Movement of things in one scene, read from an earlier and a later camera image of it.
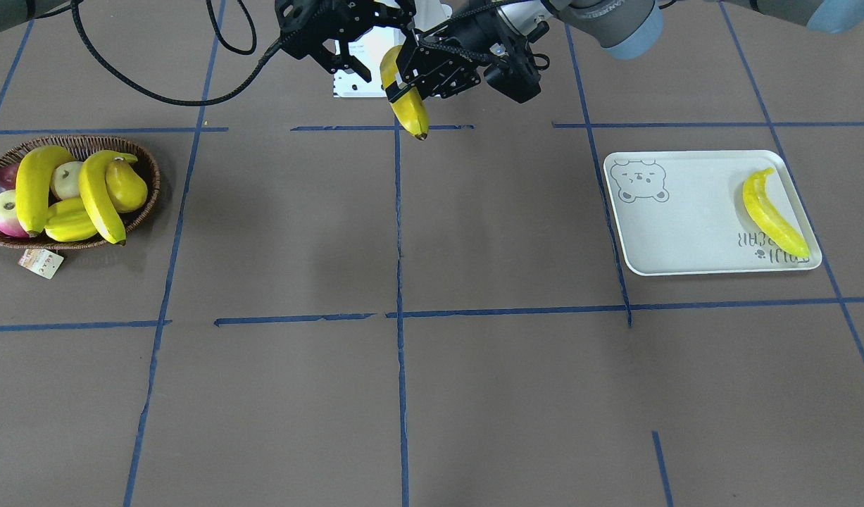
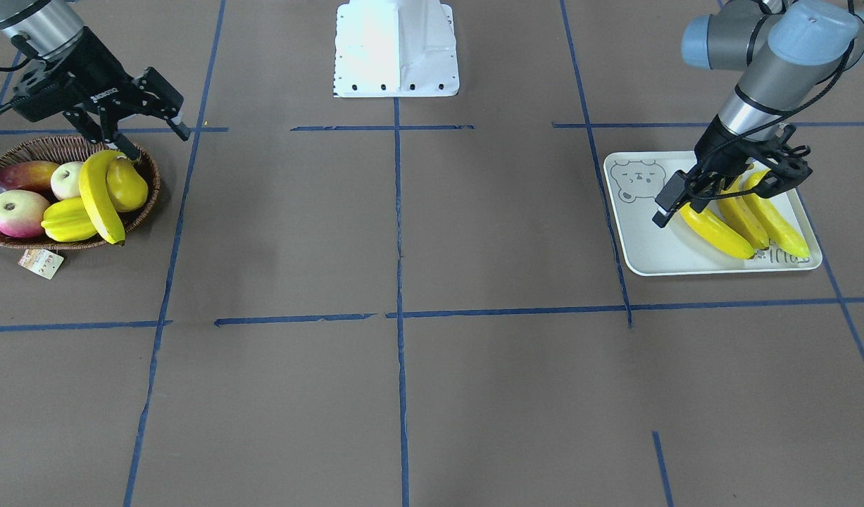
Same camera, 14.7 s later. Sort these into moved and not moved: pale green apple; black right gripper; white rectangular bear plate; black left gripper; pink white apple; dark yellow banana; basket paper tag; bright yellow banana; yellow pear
Moved: black left gripper; black right gripper; dark yellow banana
Not moved: pale green apple; bright yellow banana; yellow pear; pink white apple; basket paper tag; white rectangular bear plate
